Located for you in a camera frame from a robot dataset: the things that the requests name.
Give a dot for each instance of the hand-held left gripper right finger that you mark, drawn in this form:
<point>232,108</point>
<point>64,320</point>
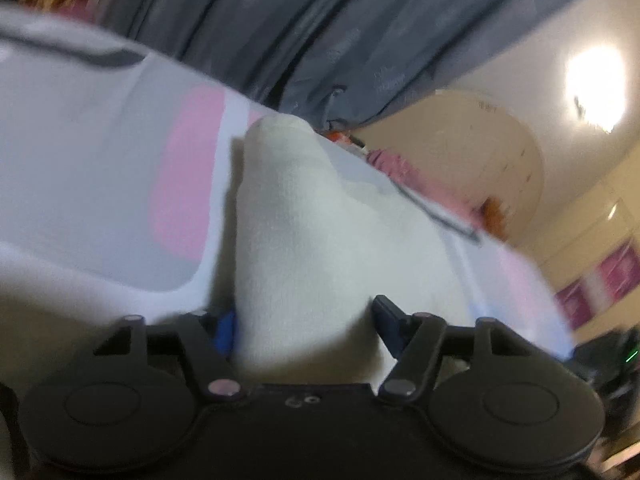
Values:
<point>389,324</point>

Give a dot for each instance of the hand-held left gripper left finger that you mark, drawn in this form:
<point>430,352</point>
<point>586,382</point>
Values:
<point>226,334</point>

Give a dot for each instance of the small cream white garment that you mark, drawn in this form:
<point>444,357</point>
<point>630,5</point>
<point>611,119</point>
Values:
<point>300,235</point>

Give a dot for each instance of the cupboard with pink panels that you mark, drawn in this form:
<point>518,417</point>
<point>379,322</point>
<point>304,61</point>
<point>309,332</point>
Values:
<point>600,280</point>

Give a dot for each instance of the orange plush toy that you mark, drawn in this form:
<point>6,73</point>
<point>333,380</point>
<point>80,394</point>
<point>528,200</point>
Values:
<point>495,215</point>

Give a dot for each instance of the pink blanket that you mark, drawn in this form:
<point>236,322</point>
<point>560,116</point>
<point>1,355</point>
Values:
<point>400,165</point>

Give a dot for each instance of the small orange white toy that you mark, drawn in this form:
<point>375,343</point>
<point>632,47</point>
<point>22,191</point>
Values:
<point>342,139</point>

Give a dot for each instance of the cream arched headboard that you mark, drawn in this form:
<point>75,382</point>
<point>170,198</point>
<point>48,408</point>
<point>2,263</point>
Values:
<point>475,150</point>

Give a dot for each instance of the pastel patterned bed sheet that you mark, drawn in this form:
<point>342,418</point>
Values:
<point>75,160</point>

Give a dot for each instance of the bright ceiling light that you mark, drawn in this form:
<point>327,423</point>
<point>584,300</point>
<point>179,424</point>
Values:
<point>595,87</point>

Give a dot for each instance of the grey blue curtain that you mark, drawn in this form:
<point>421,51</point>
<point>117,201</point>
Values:
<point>300,35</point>

